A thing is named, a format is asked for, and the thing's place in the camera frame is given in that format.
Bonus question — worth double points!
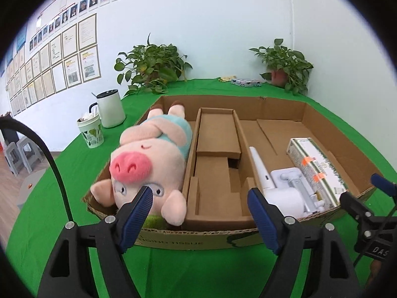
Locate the white hair dryer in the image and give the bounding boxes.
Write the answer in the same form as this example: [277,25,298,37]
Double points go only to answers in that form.
[249,147,305,219]

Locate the white green rectangular carton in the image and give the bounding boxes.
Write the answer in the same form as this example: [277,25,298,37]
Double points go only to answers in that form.
[287,137,348,210]

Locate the pink pig plush toy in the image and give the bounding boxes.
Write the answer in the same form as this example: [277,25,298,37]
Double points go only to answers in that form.
[90,102,193,227]

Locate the person's right hand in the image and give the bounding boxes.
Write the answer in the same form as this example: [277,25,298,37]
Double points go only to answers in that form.
[365,260,386,295]

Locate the green table cloth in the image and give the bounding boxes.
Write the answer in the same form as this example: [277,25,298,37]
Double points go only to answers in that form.
[6,79,396,297]

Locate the brown cardboard insert divider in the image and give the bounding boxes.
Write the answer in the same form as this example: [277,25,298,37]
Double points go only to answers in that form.
[182,108,258,231]

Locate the brown cardboard box tray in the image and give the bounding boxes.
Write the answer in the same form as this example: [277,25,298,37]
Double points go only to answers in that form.
[81,94,384,251]

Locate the green patterned paper cup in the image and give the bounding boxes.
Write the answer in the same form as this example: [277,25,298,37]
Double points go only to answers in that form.
[77,114,104,149]

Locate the small plant red pot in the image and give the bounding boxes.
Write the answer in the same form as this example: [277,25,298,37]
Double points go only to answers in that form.
[249,38,314,95]

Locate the patterned small packet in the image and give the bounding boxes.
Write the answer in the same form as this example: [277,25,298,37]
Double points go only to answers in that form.
[231,79,262,87]

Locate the white kettle black lid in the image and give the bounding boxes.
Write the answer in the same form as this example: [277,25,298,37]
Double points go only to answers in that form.
[89,89,126,128]

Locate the yellow small packet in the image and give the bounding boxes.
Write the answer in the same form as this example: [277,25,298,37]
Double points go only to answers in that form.
[218,75,236,82]

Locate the large green potted plant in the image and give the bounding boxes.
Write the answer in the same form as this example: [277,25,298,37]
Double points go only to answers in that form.
[114,40,193,96]

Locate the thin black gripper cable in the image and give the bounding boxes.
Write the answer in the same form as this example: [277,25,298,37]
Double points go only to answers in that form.
[353,204,397,267]

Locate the black cable left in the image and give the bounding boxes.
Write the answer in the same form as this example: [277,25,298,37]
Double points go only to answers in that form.
[0,117,74,223]

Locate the framed certificates on wall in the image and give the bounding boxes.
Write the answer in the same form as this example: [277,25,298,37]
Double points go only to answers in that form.
[5,13,101,115]

